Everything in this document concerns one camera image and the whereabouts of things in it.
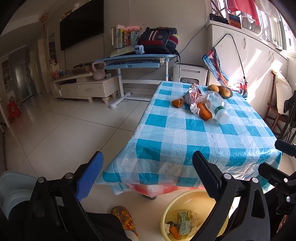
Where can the red hanging cloth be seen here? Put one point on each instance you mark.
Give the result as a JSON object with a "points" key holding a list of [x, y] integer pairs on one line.
{"points": [[245, 9]]}

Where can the white tissue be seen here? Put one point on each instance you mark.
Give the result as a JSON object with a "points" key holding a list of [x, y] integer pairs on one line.
{"points": [[194, 222]]}

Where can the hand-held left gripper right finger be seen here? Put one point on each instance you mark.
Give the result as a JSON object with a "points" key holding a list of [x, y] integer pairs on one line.
{"points": [[203, 176]]}

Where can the clear plastic bottle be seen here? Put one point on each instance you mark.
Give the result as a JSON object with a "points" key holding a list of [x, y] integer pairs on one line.
{"points": [[217, 104]]}

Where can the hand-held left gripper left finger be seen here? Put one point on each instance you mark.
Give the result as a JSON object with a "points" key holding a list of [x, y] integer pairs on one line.
{"points": [[90, 176]]}

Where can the white cushion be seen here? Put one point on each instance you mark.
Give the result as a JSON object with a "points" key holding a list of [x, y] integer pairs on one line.
{"points": [[283, 92]]}

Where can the yellow plastic basin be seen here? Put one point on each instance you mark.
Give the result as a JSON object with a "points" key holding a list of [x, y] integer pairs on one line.
{"points": [[201, 204]]}

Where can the dark glass fruit bowl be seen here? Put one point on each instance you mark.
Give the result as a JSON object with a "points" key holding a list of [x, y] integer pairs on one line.
{"points": [[232, 95]]}

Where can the red striped white plastic bag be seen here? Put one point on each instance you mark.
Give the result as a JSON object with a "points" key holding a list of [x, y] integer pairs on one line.
{"points": [[193, 96]]}

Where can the blue adjustable study desk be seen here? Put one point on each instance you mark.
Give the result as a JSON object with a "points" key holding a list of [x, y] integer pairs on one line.
{"points": [[134, 62]]}

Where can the white television cabinet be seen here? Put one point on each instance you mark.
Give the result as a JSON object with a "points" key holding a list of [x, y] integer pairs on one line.
{"points": [[87, 88]]}

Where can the red plastic stool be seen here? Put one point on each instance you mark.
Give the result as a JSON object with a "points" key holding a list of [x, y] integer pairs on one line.
{"points": [[13, 111]]}

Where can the colourful knitted slipper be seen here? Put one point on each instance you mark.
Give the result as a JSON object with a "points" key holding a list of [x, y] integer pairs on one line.
{"points": [[123, 220]]}

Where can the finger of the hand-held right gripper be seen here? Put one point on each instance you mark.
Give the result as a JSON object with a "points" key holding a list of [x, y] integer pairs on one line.
{"points": [[286, 148], [285, 183]]}

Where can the green drink carton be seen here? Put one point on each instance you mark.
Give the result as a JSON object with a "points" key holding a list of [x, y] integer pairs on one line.
{"points": [[183, 222]]}

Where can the colourful printed cloth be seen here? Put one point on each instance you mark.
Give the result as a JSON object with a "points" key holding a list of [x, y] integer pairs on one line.
{"points": [[217, 69]]}

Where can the person's right hand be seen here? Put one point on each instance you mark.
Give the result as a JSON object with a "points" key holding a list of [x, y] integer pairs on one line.
{"points": [[282, 224]]}

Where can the blue white checkered tablecloth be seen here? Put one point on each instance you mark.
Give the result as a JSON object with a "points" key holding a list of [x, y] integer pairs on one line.
{"points": [[175, 139]]}

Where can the black wall television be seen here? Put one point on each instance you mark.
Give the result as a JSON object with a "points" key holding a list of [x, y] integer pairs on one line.
{"points": [[81, 27]]}

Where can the pink plush toy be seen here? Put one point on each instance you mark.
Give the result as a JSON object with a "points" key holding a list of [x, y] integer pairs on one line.
{"points": [[133, 28]]}

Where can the pale blue plastic stool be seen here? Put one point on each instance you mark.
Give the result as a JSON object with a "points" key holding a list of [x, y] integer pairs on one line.
{"points": [[13, 185]]}

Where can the white wall cabinet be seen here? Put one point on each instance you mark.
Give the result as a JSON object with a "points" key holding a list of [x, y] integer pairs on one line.
{"points": [[256, 60]]}

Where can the dark blue backpack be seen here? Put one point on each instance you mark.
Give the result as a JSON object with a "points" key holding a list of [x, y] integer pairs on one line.
{"points": [[159, 39]]}

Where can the red wall ornament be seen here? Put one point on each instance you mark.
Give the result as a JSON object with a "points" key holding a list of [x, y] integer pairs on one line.
{"points": [[44, 22]]}

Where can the row of books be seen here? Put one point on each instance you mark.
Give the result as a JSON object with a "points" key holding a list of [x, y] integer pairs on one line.
{"points": [[120, 37]]}

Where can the pink kettlebell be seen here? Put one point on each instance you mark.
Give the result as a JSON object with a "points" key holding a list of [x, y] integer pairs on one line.
{"points": [[99, 74]]}

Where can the black bag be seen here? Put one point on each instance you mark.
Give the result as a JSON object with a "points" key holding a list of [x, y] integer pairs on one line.
{"points": [[218, 19]]}

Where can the white radio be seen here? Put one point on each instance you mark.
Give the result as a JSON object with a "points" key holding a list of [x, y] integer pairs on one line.
{"points": [[251, 25]]}

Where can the brown wooden chair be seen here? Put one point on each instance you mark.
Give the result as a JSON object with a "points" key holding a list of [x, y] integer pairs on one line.
{"points": [[271, 111]]}

